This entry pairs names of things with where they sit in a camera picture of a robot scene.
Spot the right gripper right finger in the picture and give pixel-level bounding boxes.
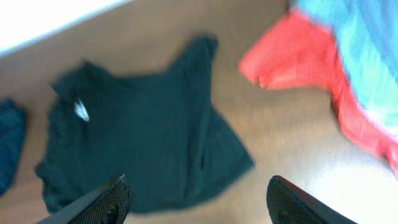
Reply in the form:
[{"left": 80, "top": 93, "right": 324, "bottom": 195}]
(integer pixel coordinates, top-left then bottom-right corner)
[{"left": 266, "top": 175, "right": 356, "bottom": 224}]

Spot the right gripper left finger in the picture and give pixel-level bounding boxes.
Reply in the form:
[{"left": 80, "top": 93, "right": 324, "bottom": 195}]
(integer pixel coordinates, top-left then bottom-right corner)
[{"left": 38, "top": 175, "right": 130, "bottom": 224}]

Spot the dark green black t-shirt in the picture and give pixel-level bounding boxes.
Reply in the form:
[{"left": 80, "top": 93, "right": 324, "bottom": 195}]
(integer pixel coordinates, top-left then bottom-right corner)
[{"left": 35, "top": 36, "right": 254, "bottom": 213}]

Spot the folded navy blue garment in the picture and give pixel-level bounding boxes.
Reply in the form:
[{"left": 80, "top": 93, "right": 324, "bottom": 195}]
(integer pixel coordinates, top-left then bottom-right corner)
[{"left": 1, "top": 100, "right": 26, "bottom": 196}]

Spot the red orange garment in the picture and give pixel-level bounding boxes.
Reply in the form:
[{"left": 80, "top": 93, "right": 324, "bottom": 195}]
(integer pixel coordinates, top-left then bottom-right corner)
[{"left": 239, "top": 9, "right": 397, "bottom": 172}]

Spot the light grey blue garment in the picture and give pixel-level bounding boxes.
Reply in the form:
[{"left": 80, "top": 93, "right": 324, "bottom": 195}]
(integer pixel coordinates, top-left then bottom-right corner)
[{"left": 292, "top": 0, "right": 397, "bottom": 136}]

